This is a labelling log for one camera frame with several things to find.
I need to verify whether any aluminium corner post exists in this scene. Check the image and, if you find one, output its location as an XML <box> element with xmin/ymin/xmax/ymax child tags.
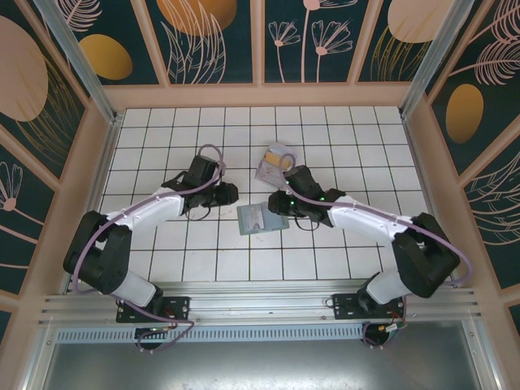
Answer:
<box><xmin>32</xmin><ymin>0</ymin><xmax>123</xmax><ymax>125</ymax></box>
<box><xmin>400</xmin><ymin>0</ymin><xmax>464</xmax><ymax>119</ymax></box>

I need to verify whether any right gripper thin black cable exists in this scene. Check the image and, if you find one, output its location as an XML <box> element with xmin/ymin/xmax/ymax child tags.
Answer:
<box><xmin>292</xmin><ymin>214</ymin><xmax>323</xmax><ymax>232</ymax></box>

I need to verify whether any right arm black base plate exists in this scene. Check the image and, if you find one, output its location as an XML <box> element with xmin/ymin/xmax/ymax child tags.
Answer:
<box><xmin>331</xmin><ymin>292</ymin><xmax>408</xmax><ymax>322</ymax></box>

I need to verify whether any gripper thin black cable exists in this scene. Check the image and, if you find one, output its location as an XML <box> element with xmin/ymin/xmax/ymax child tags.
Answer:
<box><xmin>292</xmin><ymin>214</ymin><xmax>323</xmax><ymax>232</ymax></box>
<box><xmin>184</xmin><ymin>205</ymin><xmax>213</xmax><ymax>223</ymax></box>

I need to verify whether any clear bag with yellow item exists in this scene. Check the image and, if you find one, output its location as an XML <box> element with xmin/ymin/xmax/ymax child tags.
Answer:
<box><xmin>254</xmin><ymin>141</ymin><xmax>300</xmax><ymax>184</ymax></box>

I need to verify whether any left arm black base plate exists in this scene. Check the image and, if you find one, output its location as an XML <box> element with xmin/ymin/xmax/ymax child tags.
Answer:
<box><xmin>115</xmin><ymin>296</ymin><xmax>192</xmax><ymax>325</ymax></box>

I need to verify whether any yellow credit card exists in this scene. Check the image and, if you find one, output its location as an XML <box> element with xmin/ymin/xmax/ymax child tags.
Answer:
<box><xmin>263</xmin><ymin>149</ymin><xmax>295</xmax><ymax>171</ymax></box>

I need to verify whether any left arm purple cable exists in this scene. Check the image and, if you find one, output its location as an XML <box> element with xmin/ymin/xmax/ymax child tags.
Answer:
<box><xmin>71</xmin><ymin>144</ymin><xmax>227</xmax><ymax>354</ymax></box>

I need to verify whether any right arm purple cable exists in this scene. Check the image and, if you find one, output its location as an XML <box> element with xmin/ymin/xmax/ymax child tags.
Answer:
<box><xmin>282</xmin><ymin>154</ymin><xmax>475</xmax><ymax>350</ymax></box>

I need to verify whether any left gripper thin black cable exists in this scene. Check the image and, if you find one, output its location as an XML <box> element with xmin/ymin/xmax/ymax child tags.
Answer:
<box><xmin>184</xmin><ymin>205</ymin><xmax>213</xmax><ymax>223</ymax></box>

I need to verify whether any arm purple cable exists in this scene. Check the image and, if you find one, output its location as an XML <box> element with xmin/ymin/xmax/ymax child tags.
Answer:
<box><xmin>71</xmin><ymin>144</ymin><xmax>227</xmax><ymax>354</ymax></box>
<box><xmin>282</xmin><ymin>154</ymin><xmax>475</xmax><ymax>350</ymax></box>

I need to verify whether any slotted grey cable duct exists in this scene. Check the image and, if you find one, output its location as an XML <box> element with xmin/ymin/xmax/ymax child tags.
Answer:
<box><xmin>54</xmin><ymin>327</ymin><xmax>366</xmax><ymax>345</ymax></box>

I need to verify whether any aluminium mounting rail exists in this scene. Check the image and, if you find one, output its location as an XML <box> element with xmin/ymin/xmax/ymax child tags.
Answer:
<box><xmin>38</xmin><ymin>279</ymin><xmax>484</xmax><ymax>328</ymax></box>

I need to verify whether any pale printed credit card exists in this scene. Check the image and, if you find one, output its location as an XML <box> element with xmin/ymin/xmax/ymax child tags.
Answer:
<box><xmin>246</xmin><ymin>205</ymin><xmax>270</xmax><ymax>233</ymax></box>

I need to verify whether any grey metal sheet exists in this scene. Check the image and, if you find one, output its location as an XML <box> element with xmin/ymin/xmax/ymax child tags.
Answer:
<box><xmin>38</xmin><ymin>340</ymin><xmax>488</xmax><ymax>390</ymax></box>

